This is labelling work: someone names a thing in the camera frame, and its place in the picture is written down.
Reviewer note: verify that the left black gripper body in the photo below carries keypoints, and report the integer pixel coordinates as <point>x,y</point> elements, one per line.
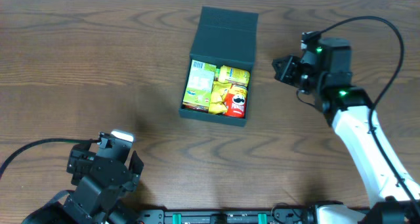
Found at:
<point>107,167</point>

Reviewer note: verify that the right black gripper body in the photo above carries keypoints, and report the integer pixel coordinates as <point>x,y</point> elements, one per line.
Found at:
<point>296,71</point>

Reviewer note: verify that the Haribo worms gummy bag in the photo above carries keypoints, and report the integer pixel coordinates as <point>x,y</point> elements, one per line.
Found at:
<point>197,107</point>

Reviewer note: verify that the red Pringles can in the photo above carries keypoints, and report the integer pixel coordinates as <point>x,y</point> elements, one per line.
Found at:
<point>235,101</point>

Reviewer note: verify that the yellow Mentos bottle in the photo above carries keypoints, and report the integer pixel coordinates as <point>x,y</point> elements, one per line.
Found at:
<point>232,75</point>

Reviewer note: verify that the black gift box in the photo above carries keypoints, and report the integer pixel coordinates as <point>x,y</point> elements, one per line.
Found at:
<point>223,38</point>

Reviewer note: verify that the green snack carton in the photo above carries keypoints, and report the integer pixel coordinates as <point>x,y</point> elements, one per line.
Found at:
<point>199,84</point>

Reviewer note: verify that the yellow candy wrapper pack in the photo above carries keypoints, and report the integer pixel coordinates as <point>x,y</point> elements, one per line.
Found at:
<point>218,95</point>

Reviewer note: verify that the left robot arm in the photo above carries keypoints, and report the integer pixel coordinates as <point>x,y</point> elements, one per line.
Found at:
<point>69,206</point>

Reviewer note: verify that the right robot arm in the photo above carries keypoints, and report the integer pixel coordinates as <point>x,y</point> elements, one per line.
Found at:
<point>350,113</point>

